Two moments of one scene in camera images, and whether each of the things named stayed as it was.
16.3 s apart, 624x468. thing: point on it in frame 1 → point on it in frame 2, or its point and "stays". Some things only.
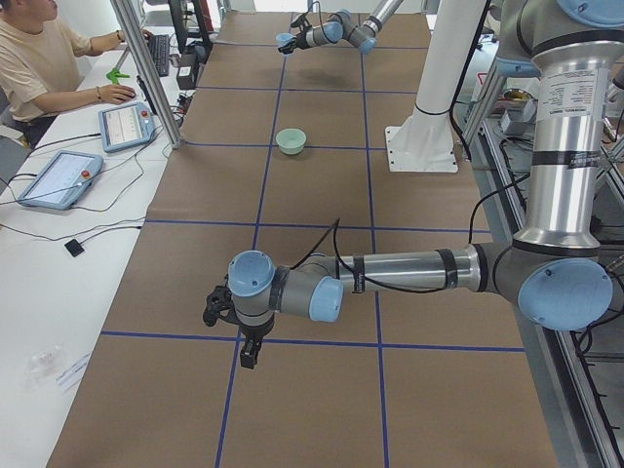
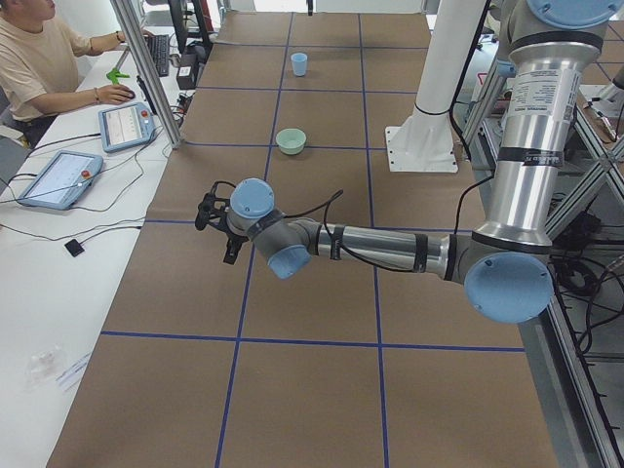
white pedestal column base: [425, 140] stays
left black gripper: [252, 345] → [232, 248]
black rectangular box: [189, 62] stays
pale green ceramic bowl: [291, 140] stays
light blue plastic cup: [282, 39] → [299, 61]
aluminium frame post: [124, 13] stays
